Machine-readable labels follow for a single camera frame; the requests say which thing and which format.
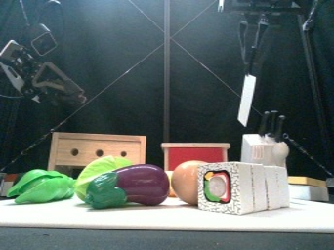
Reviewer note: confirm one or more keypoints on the purple toy eggplant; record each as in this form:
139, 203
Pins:
139, 184

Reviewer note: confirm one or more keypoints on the orange white toy piece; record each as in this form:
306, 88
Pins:
9, 182

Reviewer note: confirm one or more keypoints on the yellow toy food piece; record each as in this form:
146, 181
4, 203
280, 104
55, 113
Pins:
171, 187

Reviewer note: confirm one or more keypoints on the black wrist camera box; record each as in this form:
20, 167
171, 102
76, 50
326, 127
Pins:
43, 44

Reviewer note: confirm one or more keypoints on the vertical metal frame pole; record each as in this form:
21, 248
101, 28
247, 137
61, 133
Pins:
166, 71

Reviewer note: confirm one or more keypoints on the wooden box with round holes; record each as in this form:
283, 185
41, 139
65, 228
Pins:
97, 151

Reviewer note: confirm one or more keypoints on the wooden slot box red drawer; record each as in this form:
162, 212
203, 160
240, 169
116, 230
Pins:
195, 156

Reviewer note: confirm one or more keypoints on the light green toy cabbage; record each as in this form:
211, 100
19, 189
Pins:
97, 169

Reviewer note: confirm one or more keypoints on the yellow toy butter block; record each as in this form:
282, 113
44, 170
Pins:
306, 181

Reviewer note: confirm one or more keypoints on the white toy knife block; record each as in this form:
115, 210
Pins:
256, 151

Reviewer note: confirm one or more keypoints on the tan toy egg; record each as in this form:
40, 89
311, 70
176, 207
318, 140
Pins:
186, 182

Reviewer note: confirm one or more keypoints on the white cutting board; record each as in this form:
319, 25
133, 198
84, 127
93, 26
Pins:
164, 219

